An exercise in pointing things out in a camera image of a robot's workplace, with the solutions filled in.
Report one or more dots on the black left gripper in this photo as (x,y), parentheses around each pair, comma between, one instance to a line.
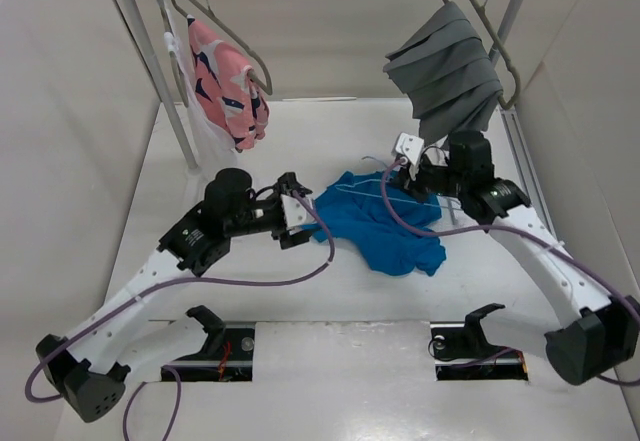
(289,236)

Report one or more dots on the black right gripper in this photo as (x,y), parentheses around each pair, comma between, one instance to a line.
(414,181)

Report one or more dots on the light blue wire hanger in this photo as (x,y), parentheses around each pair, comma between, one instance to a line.
(390,193)

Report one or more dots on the blue t shirt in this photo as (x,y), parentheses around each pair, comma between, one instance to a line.
(352,208)

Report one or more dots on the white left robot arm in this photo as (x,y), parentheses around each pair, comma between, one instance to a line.
(90,365)

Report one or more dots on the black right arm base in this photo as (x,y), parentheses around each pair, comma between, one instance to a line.
(462,353)

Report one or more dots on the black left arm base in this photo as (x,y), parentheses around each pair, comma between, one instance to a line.
(218,352)

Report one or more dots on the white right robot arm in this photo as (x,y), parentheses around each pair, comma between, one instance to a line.
(595,327)

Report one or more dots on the grey hanger under grey garment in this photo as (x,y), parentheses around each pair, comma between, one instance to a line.
(498,47)

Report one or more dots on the white hanging garment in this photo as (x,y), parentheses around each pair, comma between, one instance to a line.
(215,147)

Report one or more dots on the grey hanging garment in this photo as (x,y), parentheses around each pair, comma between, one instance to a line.
(445,71)

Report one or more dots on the pink patterned garment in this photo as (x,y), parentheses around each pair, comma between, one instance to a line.
(223,88)

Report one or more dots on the aluminium rail right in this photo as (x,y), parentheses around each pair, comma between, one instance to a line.
(525,161)

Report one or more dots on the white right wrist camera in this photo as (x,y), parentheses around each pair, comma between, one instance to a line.
(410,148)

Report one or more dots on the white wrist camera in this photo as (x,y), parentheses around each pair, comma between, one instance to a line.
(296,216)
(410,148)

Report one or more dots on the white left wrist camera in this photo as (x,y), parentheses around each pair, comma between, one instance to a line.
(296,216)

